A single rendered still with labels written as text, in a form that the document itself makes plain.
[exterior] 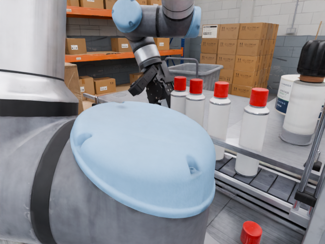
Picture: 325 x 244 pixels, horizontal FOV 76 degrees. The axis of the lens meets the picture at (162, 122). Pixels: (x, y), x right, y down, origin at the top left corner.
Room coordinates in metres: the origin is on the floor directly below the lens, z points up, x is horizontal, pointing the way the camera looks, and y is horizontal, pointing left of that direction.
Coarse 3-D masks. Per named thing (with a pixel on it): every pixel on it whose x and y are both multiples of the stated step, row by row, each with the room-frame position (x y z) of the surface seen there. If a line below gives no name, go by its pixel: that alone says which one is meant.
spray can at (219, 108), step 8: (216, 88) 0.49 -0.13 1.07; (224, 88) 0.48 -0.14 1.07; (216, 96) 0.48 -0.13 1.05; (224, 96) 0.48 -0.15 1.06; (216, 104) 0.47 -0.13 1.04; (224, 104) 0.47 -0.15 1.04; (208, 112) 0.49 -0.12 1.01; (216, 112) 0.47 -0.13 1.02; (224, 112) 0.47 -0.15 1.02; (208, 120) 0.49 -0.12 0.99; (216, 120) 0.47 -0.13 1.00; (224, 120) 0.47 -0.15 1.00; (208, 128) 0.48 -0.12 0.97; (216, 128) 0.47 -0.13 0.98; (224, 128) 0.47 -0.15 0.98; (216, 136) 0.47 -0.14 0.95; (224, 136) 0.47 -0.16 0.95; (216, 152) 0.47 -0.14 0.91; (216, 160) 0.47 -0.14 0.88
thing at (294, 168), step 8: (88, 96) 0.84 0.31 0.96; (216, 144) 0.44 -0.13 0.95; (224, 144) 0.42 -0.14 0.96; (232, 144) 0.41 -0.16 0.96; (240, 152) 0.40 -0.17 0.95; (248, 152) 0.38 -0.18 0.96; (256, 152) 0.38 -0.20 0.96; (264, 160) 0.36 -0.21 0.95; (272, 160) 0.35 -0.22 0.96; (280, 160) 0.35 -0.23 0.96; (288, 168) 0.33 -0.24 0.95; (296, 168) 0.32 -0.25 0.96; (312, 176) 0.31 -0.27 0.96
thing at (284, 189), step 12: (228, 156) 0.49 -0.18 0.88; (216, 168) 0.44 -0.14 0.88; (228, 168) 0.44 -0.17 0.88; (240, 180) 0.39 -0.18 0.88; (252, 180) 0.40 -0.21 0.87; (264, 180) 0.39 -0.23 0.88; (276, 180) 0.39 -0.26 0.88; (288, 180) 0.39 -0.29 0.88; (276, 192) 0.35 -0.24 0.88; (288, 192) 0.35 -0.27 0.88; (312, 192) 0.35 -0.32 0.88; (300, 204) 0.32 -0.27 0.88
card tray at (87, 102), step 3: (84, 99) 1.20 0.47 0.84; (87, 99) 1.21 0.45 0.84; (90, 99) 1.18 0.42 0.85; (84, 102) 1.16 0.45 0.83; (87, 102) 1.16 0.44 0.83; (90, 102) 1.16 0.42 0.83; (93, 102) 1.16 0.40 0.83; (99, 102) 1.11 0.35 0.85; (84, 105) 1.10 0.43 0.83; (87, 105) 1.10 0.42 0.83; (90, 105) 1.10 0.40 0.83; (84, 108) 1.04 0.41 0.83; (87, 108) 1.04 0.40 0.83
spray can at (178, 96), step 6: (174, 78) 0.56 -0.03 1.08; (180, 78) 0.55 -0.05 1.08; (174, 84) 0.56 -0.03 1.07; (180, 84) 0.55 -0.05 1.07; (174, 90) 0.56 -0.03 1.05; (180, 90) 0.55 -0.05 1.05; (174, 96) 0.55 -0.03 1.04; (180, 96) 0.54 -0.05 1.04; (174, 102) 0.55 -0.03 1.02; (180, 102) 0.54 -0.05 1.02; (174, 108) 0.55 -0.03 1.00; (180, 108) 0.54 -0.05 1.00
